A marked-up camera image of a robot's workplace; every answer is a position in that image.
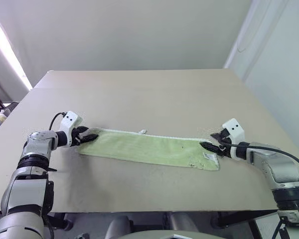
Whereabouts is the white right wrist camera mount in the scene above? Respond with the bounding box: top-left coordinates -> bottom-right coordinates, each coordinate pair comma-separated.
221,119 -> 246,160

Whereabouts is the light green towel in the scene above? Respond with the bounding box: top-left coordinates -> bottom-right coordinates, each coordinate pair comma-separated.
77,127 -> 221,172

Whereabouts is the cream plush item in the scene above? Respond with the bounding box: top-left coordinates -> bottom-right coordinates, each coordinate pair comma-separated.
0,109 -> 11,123

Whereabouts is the grey rounded shape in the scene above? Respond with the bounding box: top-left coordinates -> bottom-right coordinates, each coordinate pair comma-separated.
106,215 -> 134,239

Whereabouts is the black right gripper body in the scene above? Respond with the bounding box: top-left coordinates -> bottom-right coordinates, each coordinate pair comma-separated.
218,128 -> 234,158

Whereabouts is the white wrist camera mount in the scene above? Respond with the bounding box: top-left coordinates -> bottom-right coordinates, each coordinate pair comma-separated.
221,119 -> 246,160
58,111 -> 84,147

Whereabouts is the silver robot torso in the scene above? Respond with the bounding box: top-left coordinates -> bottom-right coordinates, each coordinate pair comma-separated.
118,229 -> 231,239

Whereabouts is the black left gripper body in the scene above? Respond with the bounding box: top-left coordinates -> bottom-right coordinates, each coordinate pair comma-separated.
70,126 -> 83,146

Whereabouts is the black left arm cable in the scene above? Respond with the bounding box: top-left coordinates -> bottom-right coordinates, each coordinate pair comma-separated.
48,112 -> 67,131

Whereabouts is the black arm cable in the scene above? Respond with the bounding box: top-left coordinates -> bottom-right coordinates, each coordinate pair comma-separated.
48,112 -> 67,131
218,138 -> 299,180

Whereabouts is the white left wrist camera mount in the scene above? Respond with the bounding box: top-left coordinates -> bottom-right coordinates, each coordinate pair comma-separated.
58,111 -> 84,147

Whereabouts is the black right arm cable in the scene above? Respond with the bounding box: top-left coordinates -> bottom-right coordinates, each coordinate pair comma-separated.
218,138 -> 299,180

